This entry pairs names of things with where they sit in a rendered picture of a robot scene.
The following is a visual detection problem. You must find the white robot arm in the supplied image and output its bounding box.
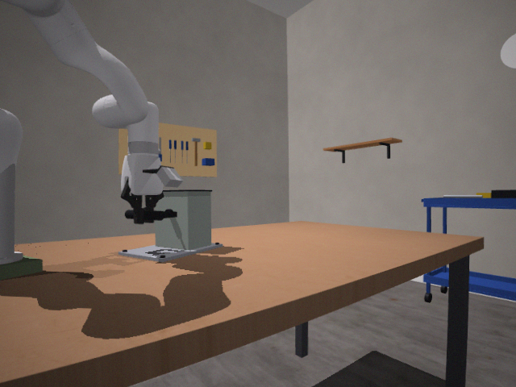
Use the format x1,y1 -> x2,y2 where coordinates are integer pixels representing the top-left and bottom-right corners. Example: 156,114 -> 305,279
0,0 -> 183,264

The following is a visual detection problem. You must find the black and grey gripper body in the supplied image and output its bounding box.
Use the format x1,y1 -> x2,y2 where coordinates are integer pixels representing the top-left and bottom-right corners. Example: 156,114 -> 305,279
121,153 -> 163,195

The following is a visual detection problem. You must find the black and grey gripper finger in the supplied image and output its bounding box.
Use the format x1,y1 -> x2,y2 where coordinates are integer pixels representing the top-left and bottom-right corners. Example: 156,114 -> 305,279
144,191 -> 164,223
121,178 -> 144,224

